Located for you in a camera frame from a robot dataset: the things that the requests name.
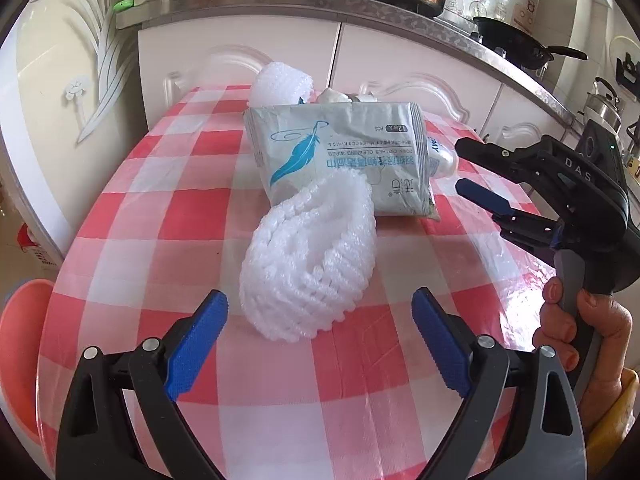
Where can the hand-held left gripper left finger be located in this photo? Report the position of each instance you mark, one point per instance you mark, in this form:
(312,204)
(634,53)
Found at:
(197,340)

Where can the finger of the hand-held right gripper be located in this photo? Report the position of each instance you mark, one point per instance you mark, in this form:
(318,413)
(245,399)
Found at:
(495,156)
(482,195)

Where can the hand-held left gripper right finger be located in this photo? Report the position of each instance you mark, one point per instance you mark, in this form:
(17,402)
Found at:
(440,340)

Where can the white foam net sleeve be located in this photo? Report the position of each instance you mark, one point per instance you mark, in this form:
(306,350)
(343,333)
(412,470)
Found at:
(280,85)
(300,260)

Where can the wet wipes packet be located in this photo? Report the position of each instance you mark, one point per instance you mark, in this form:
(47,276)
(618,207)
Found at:
(340,150)

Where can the pink plastic bucket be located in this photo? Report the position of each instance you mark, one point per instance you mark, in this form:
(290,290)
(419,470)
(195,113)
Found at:
(20,350)

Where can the person's right forearm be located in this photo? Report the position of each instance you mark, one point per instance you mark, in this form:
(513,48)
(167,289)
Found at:
(617,410)

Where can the person's right hand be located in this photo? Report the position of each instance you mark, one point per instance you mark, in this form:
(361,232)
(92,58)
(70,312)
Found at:
(555,330)

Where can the white plastic bottle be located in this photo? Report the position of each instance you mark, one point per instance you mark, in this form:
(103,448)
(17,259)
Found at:
(442,157)

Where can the steel kettle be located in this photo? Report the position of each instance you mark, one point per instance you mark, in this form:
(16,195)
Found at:
(602,110)

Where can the black wok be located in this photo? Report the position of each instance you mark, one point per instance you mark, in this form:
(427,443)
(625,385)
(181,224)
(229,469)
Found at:
(510,40)

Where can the red white checkered tablecloth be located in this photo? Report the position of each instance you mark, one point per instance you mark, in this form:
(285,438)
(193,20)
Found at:
(150,210)

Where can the steel edged kitchen countertop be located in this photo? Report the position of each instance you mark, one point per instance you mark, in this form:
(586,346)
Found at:
(300,7)

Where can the white kitchen cabinet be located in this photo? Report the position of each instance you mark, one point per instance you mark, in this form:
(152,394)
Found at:
(240,40)

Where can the green plastic object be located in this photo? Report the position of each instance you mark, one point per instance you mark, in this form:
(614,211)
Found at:
(123,5)

